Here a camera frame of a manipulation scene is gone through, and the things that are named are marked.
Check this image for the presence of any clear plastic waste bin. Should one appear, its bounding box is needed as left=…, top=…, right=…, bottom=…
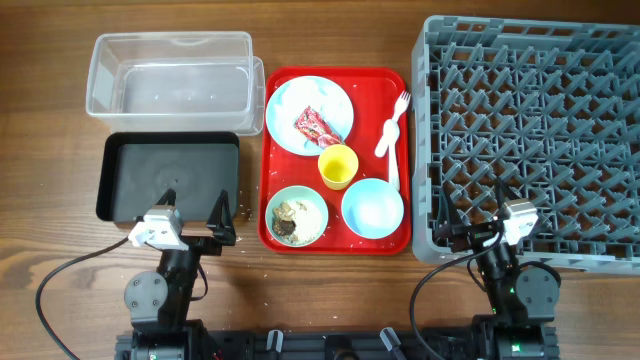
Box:
left=85, top=31, right=265, bottom=136

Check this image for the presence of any white plastic spoon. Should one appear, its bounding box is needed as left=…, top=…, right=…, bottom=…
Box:
left=374, top=119, right=400, bottom=158

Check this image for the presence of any red serving tray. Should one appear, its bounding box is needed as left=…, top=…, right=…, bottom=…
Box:
left=258, top=66, right=412, bottom=255

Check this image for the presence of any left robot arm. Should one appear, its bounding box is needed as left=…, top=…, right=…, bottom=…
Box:
left=115, top=189, right=236, bottom=360

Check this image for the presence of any black plastic tray bin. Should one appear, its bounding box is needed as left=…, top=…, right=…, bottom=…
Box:
left=96, top=132, right=240, bottom=223

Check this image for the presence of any light blue bowl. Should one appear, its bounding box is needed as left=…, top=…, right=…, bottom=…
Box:
left=341, top=178, right=404, bottom=240

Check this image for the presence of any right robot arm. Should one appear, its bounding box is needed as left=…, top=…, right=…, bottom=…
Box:
left=422, top=180, right=561, bottom=359

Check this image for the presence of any light blue plate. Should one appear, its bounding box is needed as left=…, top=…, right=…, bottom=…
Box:
left=266, top=76, right=354, bottom=156

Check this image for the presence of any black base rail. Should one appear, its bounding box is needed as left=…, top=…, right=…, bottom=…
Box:
left=114, top=327, right=559, bottom=360

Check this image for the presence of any green bowl with food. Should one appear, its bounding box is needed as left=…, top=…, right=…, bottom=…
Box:
left=263, top=185, right=329, bottom=249

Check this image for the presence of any yellow plastic cup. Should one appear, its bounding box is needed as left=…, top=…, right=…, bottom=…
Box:
left=318, top=144, right=359, bottom=190

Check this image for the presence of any white plastic fork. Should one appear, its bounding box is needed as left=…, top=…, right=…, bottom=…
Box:
left=386, top=91, right=411, bottom=191

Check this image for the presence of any red snack wrapper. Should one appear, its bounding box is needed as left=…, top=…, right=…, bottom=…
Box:
left=294, top=106, right=343, bottom=149

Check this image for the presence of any grey dishwasher rack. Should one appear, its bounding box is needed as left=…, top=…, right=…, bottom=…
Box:
left=411, top=15, right=639, bottom=275

